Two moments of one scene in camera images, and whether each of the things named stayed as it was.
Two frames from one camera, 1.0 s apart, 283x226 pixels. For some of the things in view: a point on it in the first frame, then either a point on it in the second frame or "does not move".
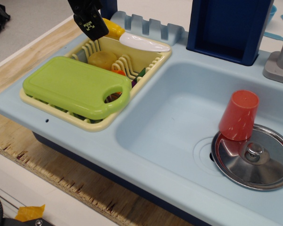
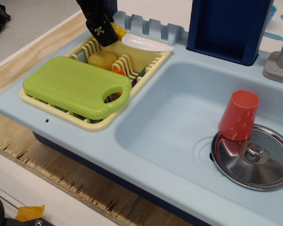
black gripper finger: x=87 y=14 -> x=99 y=20
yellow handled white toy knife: x=116 y=32 does not move
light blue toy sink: x=163 y=141 does not move
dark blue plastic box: x=229 y=30 does not move
